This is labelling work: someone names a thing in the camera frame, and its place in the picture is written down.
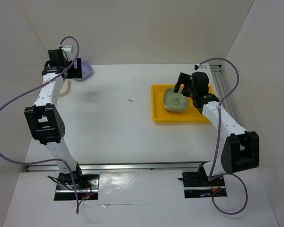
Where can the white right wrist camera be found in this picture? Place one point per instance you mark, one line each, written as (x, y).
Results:
(200, 66)

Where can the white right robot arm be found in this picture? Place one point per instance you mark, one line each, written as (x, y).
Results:
(236, 148)

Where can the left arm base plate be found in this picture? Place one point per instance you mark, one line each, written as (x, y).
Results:
(87, 189)

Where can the green panda plate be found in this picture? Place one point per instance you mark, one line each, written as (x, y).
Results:
(174, 101)

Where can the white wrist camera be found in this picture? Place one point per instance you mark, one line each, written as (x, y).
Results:
(66, 48)
(200, 66)

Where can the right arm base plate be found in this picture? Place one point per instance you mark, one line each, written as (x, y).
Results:
(197, 186)

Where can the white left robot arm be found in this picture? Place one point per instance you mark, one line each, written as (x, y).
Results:
(44, 121)

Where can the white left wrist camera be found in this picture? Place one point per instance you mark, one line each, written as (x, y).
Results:
(66, 48)

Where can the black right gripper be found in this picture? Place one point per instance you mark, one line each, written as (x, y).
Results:
(183, 79)

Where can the yellow plastic bin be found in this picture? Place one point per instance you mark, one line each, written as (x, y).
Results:
(161, 115)

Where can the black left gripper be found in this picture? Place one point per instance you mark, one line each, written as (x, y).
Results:
(76, 73)

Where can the aluminium table edge rail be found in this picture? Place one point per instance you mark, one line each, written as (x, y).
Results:
(140, 166)

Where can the cream panda plate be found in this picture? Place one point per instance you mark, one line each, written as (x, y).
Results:
(65, 88)

